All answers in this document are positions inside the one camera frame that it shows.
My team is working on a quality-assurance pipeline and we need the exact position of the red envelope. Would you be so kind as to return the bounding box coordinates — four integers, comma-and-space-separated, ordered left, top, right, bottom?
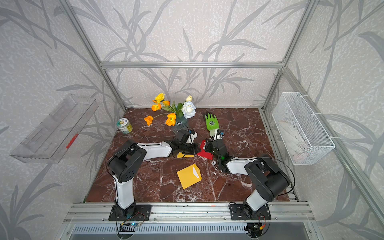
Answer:
196, 140, 213, 160

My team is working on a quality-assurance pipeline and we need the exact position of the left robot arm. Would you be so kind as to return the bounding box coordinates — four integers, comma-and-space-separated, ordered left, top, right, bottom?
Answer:
107, 129, 201, 211

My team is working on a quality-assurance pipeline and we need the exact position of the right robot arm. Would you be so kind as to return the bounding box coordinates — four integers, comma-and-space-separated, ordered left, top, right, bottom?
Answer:
205, 139, 291, 218

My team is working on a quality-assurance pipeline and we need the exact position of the yellow envelope near vase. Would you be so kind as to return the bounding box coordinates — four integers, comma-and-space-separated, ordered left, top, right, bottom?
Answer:
176, 152, 195, 158

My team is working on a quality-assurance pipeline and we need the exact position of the yellow envelope front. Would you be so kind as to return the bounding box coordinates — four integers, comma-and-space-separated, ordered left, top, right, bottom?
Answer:
177, 164, 202, 189

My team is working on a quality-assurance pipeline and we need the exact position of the blue glass vase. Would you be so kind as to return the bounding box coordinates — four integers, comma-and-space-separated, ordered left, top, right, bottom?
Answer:
172, 116, 189, 133

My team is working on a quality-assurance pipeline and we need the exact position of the green work glove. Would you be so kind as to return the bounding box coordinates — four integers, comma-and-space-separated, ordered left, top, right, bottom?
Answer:
205, 113, 220, 137

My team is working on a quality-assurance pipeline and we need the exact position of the artificial flower bouquet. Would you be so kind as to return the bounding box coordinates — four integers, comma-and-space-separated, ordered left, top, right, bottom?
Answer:
151, 93, 196, 127

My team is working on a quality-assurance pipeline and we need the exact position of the small tin can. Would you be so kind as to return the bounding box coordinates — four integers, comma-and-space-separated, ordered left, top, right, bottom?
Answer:
117, 118, 133, 135

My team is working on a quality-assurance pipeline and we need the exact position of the white cloth in basket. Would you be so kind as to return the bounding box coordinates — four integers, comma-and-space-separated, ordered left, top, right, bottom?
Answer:
279, 121, 309, 163

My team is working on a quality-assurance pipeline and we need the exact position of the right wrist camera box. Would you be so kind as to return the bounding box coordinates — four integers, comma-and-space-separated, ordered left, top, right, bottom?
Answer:
214, 129, 224, 141

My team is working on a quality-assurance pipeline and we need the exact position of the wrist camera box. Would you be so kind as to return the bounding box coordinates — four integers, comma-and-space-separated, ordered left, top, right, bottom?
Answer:
187, 132, 198, 144
214, 129, 224, 141

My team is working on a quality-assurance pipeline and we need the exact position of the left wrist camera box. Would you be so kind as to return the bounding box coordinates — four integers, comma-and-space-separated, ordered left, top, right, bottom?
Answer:
187, 132, 198, 144

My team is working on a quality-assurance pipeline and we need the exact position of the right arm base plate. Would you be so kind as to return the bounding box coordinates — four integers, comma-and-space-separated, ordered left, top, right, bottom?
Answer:
228, 202, 272, 221

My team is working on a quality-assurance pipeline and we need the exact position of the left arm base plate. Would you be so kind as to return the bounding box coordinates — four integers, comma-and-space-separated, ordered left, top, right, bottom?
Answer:
108, 204, 152, 222

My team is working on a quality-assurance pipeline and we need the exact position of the white wire basket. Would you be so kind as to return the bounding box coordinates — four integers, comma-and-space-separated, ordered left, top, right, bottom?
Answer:
272, 92, 335, 166

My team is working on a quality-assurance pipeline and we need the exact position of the aluminium front rail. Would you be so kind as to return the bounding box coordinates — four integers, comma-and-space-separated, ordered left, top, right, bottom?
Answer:
64, 202, 315, 224

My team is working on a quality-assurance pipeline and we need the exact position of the clear plastic wall shelf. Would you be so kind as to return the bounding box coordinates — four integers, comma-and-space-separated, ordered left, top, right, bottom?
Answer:
10, 94, 99, 164

